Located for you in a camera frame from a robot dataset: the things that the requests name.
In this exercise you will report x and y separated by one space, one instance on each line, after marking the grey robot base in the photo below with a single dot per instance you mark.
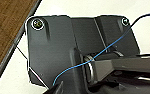
54 50

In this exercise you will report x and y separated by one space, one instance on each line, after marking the round base bolt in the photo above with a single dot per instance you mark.
125 21
37 23

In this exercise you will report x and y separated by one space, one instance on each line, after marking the dark floor threshold strip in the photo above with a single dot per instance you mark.
16 43

